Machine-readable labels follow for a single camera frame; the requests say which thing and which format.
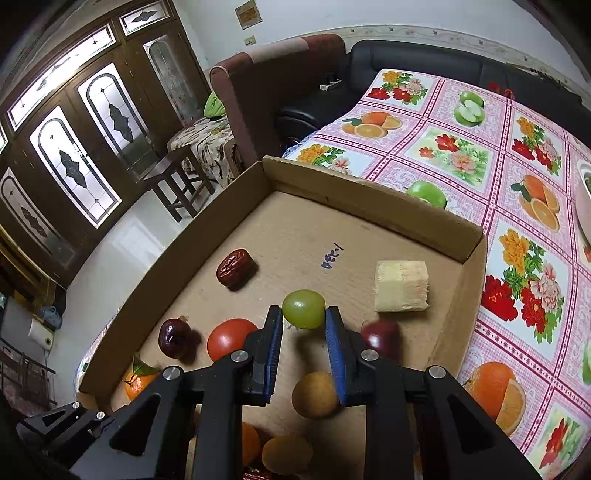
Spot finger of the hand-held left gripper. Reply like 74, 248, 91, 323
16, 401, 116, 455

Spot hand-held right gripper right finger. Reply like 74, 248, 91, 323
325, 305, 541, 480

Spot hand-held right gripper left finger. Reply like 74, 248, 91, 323
69, 305, 284, 480

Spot tan longan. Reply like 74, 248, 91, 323
292, 370, 340, 420
262, 435, 315, 477

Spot red plum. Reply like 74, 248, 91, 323
360, 318, 402, 363

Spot red tomato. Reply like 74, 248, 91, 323
206, 318, 259, 363

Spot green grape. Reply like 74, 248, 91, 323
281, 289, 326, 330

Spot tangerine with green leaf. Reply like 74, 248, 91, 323
122, 353, 162, 402

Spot round orange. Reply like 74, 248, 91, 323
241, 421, 262, 467

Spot dark purple plum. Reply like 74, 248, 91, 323
158, 318, 194, 360

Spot cardboard box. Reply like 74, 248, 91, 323
76, 156, 488, 480

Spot dark metal rack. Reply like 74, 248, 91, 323
0, 339, 56, 411

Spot small blue object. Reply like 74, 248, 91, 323
39, 305, 63, 329

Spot dark wooden stool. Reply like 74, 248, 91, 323
144, 147, 217, 223

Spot seat with patterned cloth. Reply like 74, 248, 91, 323
167, 117, 243, 185

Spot green cushion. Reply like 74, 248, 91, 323
204, 91, 228, 118

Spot brown armchair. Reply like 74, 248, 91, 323
210, 33, 346, 167

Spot wooden doors with glass panes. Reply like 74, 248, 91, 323
0, 0, 211, 287

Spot white bowl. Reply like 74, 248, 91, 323
575, 159, 591, 252

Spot black leather sofa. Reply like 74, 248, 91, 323
276, 39, 583, 153

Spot framed wall picture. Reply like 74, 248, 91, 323
235, 0, 264, 29

